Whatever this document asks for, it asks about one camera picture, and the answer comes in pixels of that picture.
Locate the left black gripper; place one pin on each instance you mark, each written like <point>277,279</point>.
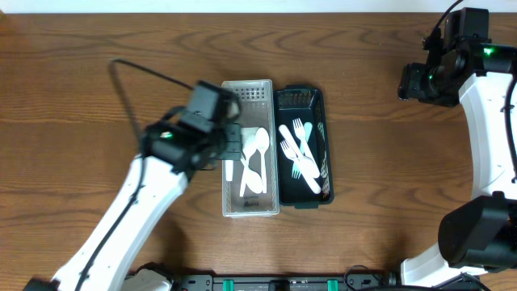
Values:
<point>233,142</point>

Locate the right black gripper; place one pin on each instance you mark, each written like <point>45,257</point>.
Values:
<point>406,82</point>

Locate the white plastic spoon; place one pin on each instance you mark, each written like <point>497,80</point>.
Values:
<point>262,143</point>
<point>249,149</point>
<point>286,134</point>
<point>228,170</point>

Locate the white plastic utensil handle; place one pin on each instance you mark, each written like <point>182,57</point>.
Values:
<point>251,178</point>

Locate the white plastic fork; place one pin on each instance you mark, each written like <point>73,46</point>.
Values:
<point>301,135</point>
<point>296,174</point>
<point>305,172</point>

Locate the white plastic fork top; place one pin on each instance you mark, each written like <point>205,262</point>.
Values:
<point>296,174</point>

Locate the black plastic basket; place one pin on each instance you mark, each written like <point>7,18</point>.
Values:
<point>307,103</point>

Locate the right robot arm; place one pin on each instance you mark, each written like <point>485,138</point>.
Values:
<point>480,236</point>

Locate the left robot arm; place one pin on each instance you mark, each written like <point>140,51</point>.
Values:
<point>171,155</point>

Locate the clear plastic basket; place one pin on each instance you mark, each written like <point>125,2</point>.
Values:
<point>256,98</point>

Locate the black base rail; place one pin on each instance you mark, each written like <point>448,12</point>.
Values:
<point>278,282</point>

